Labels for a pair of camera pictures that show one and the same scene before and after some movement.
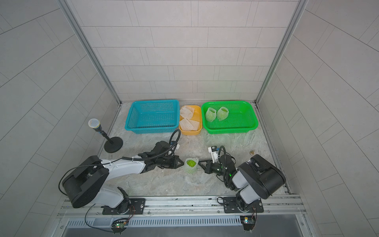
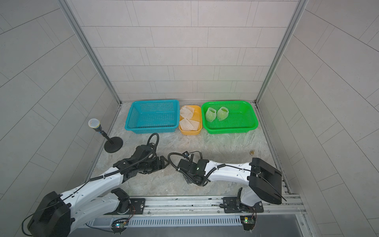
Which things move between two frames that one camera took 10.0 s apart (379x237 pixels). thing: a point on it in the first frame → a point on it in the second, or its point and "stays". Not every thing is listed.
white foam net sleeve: (210, 114) stays
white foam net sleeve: (222, 113) stays
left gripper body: (165, 161) → (150, 165)
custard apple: (222, 113) stays
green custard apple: (210, 114) stays
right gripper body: (218, 169) → (189, 178)
